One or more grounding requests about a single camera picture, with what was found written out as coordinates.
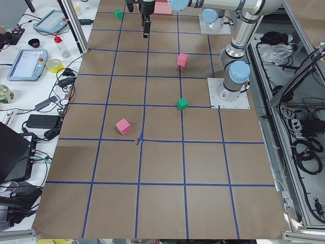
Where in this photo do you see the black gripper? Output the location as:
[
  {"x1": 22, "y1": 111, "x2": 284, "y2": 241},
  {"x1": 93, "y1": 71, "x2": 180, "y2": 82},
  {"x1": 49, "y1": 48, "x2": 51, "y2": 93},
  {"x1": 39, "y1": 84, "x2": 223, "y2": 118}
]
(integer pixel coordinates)
[{"x1": 126, "y1": 0, "x2": 155, "y2": 39}]

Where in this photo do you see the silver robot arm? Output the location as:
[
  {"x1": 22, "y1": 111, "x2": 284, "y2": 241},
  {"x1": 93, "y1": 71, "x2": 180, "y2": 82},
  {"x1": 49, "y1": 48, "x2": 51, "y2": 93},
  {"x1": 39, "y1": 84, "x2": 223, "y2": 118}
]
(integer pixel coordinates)
[
  {"x1": 126, "y1": 1, "x2": 259, "y2": 39},
  {"x1": 216, "y1": 1, "x2": 283, "y2": 102}
]

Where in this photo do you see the green cube near arm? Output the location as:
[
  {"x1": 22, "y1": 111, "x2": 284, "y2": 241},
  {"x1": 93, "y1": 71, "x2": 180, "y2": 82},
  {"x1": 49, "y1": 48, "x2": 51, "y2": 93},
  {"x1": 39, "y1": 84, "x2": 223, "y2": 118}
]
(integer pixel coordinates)
[{"x1": 177, "y1": 98, "x2": 188, "y2": 111}]

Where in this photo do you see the pink plastic tray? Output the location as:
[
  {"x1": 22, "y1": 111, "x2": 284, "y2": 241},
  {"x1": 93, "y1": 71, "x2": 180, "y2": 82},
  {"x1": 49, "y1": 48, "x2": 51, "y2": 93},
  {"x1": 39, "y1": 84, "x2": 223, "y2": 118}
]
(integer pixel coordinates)
[{"x1": 154, "y1": 2, "x2": 172, "y2": 15}]

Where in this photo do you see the green cube near tray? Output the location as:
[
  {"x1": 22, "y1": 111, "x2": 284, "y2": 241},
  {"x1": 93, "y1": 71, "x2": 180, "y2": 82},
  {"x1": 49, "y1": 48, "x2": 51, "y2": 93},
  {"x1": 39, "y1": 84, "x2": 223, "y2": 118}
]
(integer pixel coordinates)
[{"x1": 114, "y1": 9, "x2": 123, "y2": 20}]

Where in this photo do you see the pink cube centre front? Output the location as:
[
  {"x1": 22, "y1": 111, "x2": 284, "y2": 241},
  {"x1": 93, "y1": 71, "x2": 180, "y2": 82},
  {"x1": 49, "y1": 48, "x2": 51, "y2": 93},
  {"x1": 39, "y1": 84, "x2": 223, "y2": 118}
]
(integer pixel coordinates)
[{"x1": 177, "y1": 53, "x2": 189, "y2": 67}]

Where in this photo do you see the pink cube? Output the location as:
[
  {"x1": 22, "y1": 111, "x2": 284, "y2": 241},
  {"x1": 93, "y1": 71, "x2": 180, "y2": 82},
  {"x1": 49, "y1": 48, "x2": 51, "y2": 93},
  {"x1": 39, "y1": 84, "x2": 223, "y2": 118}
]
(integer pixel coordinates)
[
  {"x1": 115, "y1": 118, "x2": 132, "y2": 135},
  {"x1": 177, "y1": 53, "x2": 189, "y2": 67}
]

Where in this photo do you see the red cap squeeze bottle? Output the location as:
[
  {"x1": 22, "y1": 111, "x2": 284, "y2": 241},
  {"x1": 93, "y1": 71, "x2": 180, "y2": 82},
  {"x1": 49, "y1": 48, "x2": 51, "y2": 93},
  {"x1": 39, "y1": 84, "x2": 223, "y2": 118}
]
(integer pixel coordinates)
[{"x1": 54, "y1": 35, "x2": 71, "y2": 58}]

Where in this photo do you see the blue teach pendant far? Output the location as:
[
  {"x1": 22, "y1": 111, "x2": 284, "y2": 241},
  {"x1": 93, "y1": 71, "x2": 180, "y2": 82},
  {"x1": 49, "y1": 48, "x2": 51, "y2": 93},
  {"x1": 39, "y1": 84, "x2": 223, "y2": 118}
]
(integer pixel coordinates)
[{"x1": 33, "y1": 10, "x2": 68, "y2": 34}]

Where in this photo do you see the blue teach pendant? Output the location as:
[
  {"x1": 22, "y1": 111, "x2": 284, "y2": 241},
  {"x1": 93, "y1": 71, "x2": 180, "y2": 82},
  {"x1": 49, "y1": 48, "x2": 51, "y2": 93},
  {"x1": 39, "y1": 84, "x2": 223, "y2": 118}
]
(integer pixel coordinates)
[
  {"x1": 7, "y1": 49, "x2": 48, "y2": 81},
  {"x1": 33, "y1": 10, "x2": 68, "y2": 34}
]

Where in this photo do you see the yellow tape roll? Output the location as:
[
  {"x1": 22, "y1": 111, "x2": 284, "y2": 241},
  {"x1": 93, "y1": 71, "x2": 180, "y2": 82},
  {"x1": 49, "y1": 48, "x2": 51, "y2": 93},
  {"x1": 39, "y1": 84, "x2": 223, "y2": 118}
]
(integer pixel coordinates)
[{"x1": 46, "y1": 59, "x2": 64, "y2": 74}]

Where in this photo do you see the pink cube far left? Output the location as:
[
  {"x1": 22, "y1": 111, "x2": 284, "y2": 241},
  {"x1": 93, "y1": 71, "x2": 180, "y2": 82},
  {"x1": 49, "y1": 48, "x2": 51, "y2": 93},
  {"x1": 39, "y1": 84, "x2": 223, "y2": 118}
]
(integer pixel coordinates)
[{"x1": 115, "y1": 118, "x2": 132, "y2": 135}]

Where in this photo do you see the black bowl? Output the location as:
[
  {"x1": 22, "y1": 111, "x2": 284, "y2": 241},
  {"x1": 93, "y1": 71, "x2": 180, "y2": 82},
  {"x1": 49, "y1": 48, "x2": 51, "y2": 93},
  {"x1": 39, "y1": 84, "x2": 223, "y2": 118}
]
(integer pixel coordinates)
[{"x1": 28, "y1": 38, "x2": 40, "y2": 48}]

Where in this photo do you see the blue teach pendant near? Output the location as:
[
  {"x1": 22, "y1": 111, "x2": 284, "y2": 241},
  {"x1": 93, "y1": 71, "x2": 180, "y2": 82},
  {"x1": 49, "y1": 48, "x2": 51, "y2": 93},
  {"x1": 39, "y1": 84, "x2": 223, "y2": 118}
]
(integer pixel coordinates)
[{"x1": 7, "y1": 49, "x2": 48, "y2": 81}]

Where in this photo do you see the black power adapter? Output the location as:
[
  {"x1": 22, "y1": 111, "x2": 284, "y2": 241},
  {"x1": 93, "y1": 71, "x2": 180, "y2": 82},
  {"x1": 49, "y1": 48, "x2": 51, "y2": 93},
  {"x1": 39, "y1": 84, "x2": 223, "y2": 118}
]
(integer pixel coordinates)
[{"x1": 26, "y1": 114, "x2": 59, "y2": 129}]

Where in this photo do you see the black laptop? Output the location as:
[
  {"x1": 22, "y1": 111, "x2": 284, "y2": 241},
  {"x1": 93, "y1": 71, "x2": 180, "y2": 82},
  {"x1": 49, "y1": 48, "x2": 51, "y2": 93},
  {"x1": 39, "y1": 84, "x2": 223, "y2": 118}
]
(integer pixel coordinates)
[{"x1": 1, "y1": 123, "x2": 37, "y2": 183}]

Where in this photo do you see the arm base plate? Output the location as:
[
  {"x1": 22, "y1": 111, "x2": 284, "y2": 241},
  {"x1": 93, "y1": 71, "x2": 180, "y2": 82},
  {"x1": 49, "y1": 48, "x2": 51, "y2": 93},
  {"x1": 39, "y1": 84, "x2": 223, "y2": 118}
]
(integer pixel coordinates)
[
  {"x1": 207, "y1": 78, "x2": 250, "y2": 109},
  {"x1": 199, "y1": 14, "x2": 231, "y2": 35}
]

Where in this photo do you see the aluminium frame post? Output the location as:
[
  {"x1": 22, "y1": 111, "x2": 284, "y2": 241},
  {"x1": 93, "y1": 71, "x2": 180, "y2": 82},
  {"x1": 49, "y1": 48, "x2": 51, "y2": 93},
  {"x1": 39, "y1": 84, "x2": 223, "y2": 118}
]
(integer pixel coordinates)
[{"x1": 57, "y1": 0, "x2": 89, "y2": 55}]

